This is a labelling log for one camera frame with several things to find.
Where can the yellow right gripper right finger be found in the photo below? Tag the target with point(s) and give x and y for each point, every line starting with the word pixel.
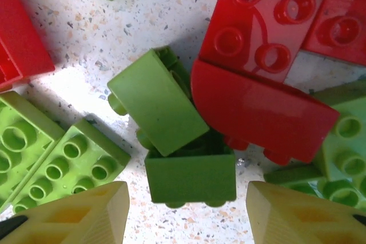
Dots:
pixel 300 221

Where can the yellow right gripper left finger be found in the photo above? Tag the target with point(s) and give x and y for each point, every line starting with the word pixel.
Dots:
pixel 85 221

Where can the curved red lego brick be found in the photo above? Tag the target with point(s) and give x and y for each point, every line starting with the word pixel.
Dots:
pixel 266 115

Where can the large red lego brick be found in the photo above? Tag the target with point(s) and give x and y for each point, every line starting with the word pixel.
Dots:
pixel 20 41

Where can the small red lego brick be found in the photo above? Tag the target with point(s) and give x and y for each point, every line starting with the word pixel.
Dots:
pixel 251 21

